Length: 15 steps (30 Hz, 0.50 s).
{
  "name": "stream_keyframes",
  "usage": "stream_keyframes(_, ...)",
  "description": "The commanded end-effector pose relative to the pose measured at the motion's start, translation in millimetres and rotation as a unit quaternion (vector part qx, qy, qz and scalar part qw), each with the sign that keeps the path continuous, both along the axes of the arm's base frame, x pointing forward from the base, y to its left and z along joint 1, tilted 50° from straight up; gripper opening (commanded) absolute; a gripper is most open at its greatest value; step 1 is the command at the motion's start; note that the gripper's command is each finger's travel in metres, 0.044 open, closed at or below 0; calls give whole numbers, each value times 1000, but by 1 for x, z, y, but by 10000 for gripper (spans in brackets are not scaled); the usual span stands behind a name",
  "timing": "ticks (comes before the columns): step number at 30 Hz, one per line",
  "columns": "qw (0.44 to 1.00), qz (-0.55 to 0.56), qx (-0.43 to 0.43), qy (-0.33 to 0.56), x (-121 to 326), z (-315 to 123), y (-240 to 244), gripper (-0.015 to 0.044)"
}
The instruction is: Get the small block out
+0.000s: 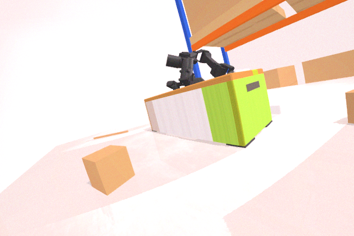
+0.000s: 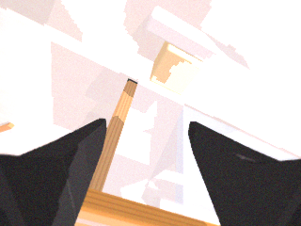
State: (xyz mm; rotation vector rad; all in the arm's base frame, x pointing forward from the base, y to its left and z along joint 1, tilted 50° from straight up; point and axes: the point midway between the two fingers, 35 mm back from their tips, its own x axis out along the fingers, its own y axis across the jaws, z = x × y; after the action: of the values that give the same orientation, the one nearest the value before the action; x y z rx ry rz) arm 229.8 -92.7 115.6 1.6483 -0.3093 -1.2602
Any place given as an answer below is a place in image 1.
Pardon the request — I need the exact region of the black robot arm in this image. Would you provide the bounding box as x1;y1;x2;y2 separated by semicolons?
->
165;49;235;78

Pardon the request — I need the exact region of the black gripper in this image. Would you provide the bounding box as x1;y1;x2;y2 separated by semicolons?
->
166;67;204;90

